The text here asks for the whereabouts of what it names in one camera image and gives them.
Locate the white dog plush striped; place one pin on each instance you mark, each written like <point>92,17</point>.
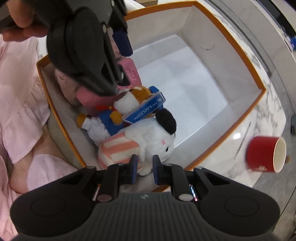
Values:
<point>145,138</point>

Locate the brown dog plush blue outfit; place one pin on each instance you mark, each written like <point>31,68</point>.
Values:
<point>129,106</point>

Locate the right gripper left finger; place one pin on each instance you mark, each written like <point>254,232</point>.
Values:
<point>115,176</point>

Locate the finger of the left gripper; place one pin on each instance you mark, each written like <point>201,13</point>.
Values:
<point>119,26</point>
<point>112,73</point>

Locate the orange cardboard storage box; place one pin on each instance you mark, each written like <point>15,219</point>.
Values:
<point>209,76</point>

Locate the person left hand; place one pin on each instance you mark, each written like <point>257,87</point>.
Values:
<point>23,16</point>

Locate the pink mini backpack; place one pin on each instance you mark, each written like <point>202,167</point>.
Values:
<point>68,86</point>

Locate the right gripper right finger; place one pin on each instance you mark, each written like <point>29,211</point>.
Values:
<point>174,176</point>

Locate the red ceramic mug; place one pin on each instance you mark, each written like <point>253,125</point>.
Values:
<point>266,154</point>

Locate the smartphone with lit screen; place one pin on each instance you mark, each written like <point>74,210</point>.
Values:
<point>194,193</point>

